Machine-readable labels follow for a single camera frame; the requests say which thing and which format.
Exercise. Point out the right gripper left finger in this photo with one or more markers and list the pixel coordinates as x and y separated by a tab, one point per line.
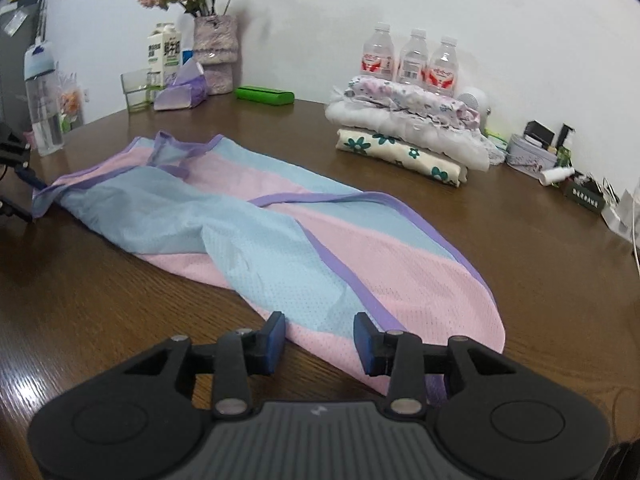
263	348

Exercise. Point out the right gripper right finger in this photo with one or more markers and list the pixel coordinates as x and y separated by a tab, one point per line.
376	349

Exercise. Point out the pink blue purple mesh vest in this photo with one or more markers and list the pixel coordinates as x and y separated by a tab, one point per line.
284	239

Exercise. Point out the blue lid sports bottle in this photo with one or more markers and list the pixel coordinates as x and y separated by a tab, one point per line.
41	84

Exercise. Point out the clear green-tinted glass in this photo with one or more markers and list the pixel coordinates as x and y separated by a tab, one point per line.
140	88

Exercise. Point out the white milk carton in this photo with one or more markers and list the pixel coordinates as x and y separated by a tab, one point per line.
164	54

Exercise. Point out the purple tissue pack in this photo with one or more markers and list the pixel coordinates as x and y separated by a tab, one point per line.
187	91

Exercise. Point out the folded teal flower garment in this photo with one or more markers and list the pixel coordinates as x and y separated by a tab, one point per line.
401	154

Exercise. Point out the folded white frilly garment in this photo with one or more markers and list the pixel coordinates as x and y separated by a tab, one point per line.
466	146

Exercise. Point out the purple fuzzy vase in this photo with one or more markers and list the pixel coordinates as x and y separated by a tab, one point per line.
216	47

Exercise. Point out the folded purple floral garment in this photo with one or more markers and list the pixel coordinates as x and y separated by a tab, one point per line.
414	100

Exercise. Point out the green rectangular case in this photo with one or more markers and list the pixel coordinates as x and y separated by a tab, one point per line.
272	97

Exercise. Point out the white round device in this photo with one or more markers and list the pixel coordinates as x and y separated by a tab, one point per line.
477	100

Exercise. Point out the right plastic water bottle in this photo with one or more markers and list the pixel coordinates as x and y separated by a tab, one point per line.
443	68

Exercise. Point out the plastic water bottle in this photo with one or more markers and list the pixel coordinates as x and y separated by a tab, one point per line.
443	68
413	59
378	54

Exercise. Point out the left plastic water bottle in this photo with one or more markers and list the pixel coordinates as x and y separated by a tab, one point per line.
378	54

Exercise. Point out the middle plastic water bottle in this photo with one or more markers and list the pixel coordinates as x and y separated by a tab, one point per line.
413	59

